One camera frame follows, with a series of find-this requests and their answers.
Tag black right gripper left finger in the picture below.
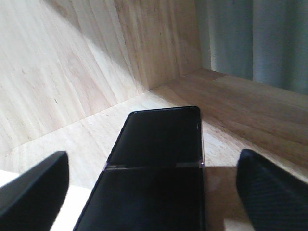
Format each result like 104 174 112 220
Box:
0 151 69 231

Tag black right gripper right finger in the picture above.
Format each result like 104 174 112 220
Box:
236 149 308 231

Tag black foldable phone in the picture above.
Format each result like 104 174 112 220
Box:
74 106 205 231

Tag wooden shelf unit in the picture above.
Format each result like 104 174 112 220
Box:
0 0 308 231

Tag grey curtain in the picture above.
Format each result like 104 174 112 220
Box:
195 0 308 94

